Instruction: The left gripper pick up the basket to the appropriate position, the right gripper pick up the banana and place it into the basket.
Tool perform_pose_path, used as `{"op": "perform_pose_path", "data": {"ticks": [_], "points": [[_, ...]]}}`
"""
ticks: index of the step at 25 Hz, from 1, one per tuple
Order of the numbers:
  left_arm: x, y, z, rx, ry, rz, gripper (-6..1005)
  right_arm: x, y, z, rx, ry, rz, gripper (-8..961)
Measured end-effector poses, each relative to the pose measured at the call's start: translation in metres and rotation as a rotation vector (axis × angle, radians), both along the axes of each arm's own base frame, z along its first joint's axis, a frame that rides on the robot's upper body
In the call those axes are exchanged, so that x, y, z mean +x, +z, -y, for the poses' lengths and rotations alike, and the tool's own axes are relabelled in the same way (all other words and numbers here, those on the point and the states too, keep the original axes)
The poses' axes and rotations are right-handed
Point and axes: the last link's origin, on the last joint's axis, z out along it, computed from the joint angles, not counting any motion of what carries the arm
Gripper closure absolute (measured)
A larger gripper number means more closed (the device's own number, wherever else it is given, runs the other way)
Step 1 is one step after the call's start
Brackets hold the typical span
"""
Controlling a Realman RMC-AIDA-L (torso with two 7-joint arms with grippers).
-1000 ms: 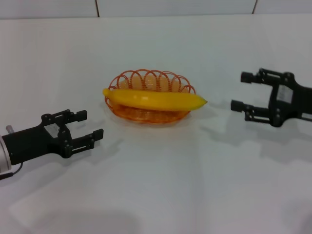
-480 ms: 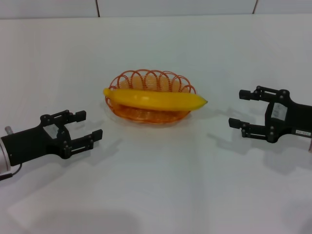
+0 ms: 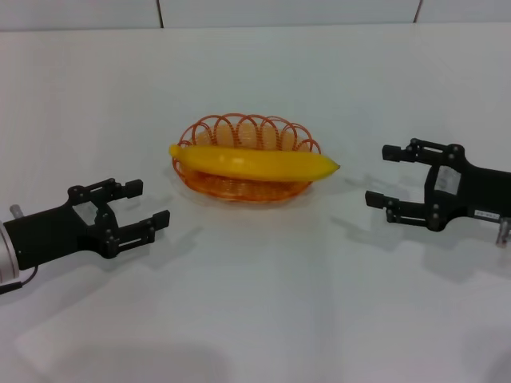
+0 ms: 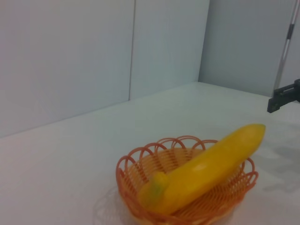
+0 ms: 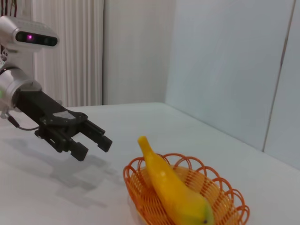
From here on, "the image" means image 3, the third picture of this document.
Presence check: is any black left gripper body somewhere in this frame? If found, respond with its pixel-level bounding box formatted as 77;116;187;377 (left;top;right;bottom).
3;195;117;271

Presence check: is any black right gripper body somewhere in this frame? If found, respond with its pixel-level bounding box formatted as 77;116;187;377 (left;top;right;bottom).
423;159;511;225

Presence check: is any orange woven plastic basket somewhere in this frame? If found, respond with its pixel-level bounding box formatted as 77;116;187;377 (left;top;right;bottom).
171;113;323;203

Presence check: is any yellow banana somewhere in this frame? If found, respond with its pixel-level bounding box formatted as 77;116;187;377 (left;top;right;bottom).
168;143;342;185

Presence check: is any silver right cable connector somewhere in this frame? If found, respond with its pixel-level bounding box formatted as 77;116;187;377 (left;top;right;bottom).
494;217;511;249

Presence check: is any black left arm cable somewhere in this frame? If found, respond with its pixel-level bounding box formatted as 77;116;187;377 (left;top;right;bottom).
0;266;40;297

